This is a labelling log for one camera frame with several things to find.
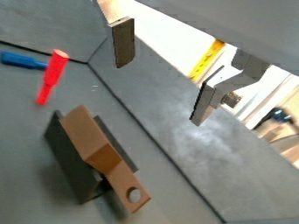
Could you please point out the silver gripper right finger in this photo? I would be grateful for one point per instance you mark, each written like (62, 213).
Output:
(243, 72)

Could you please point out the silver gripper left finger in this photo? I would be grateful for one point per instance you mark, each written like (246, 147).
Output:
(120, 26)

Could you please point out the brown T-shaped block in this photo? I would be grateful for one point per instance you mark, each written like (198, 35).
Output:
(98, 153)

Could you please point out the red hexagonal peg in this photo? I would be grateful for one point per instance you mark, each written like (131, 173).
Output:
(54, 72)

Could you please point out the blue stepped peg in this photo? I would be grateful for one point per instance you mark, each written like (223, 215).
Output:
(22, 61)

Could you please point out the black angle bracket fixture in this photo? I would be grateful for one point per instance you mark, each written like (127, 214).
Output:
(87, 181)

